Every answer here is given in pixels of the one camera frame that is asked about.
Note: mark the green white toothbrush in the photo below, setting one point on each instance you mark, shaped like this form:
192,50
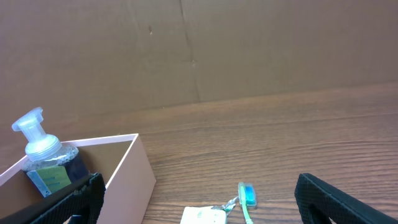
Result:
247,199

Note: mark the green white floss packet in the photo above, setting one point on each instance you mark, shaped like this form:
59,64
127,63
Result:
217,214

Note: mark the cardboard back wall panel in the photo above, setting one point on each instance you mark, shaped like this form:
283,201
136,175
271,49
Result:
80,58

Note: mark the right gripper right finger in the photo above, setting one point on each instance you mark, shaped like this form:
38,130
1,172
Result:
321,203

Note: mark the white cardboard box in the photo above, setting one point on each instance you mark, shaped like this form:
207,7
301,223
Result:
123,163

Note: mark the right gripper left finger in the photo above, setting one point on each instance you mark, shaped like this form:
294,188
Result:
79,202

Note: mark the clear soap pump bottle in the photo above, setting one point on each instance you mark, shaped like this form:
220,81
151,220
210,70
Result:
50,165

